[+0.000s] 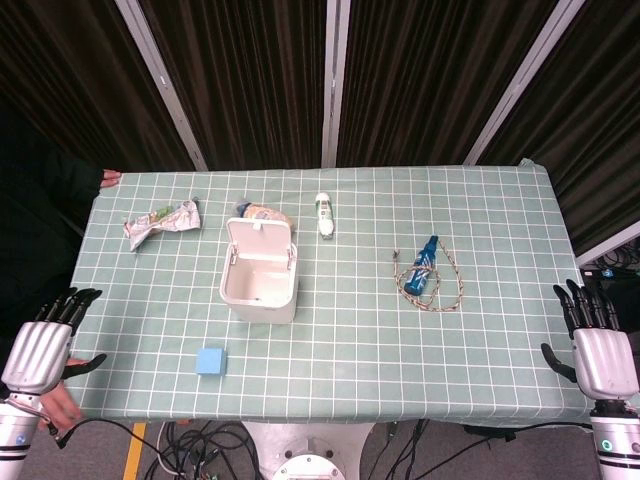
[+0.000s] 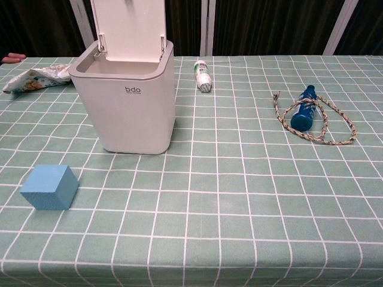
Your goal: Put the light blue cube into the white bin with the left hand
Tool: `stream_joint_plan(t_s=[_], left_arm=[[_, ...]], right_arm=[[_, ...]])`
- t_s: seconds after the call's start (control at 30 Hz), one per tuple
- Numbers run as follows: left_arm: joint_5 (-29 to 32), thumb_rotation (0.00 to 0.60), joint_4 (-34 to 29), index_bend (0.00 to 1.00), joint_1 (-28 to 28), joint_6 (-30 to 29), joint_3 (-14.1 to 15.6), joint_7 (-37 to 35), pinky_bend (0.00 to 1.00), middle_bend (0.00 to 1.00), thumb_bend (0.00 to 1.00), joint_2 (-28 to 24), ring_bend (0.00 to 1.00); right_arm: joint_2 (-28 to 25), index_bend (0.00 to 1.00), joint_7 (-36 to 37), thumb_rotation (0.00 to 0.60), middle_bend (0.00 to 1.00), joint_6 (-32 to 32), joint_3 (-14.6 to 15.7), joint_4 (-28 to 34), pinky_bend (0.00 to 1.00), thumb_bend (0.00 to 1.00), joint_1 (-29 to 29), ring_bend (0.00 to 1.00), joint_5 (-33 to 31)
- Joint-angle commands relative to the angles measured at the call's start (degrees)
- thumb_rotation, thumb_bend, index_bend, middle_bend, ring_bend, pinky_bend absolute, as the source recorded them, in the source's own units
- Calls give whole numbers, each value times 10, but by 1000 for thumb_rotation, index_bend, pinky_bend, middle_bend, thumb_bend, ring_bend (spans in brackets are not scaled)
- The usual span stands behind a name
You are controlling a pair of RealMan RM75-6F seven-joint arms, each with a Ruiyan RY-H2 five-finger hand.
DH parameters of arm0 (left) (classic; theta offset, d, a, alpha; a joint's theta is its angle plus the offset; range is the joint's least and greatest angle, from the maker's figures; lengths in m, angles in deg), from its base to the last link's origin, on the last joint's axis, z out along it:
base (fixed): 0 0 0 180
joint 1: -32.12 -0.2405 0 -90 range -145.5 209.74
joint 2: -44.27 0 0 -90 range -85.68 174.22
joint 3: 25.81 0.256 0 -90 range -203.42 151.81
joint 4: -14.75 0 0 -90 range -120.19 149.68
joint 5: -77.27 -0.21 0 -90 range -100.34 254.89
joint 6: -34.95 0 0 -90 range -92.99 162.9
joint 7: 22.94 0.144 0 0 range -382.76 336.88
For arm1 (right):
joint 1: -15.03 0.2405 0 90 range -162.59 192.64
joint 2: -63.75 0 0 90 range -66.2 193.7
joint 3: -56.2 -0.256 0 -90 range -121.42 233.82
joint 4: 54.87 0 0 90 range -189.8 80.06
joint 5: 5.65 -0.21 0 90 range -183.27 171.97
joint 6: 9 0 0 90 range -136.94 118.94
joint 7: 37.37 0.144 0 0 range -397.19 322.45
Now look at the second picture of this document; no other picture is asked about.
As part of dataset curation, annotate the white plastic trash bin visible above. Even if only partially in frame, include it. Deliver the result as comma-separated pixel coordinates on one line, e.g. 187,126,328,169
68,0,177,155

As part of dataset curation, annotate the green checkered tablecloth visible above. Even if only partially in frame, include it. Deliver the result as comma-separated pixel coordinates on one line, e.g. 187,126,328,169
0,54,383,287

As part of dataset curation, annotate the white green-labelled bottle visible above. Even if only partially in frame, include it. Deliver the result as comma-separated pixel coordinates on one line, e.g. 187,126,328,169
194,59,213,93

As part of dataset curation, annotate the blue bottle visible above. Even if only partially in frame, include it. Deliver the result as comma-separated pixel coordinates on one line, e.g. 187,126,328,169
290,84,317,132

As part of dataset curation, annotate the dark curtain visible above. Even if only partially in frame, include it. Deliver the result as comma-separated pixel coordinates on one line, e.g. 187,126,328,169
0,0,383,58

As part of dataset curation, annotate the blue foam cube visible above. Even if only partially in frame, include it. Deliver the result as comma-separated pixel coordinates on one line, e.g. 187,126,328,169
19,164,80,211

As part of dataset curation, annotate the crumpled snack bag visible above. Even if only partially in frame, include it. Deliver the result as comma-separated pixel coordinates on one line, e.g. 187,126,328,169
2,63,74,95

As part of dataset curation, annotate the pink object at table edge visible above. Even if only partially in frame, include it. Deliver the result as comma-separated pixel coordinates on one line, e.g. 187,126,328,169
2,52,26,63

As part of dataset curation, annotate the braided rope loop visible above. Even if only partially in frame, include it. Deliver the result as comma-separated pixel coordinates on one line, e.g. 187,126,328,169
272,91,358,146

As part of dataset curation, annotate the white frame post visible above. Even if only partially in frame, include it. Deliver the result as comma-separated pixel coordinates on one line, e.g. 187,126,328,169
69,0,97,51
322,0,360,56
199,0,216,57

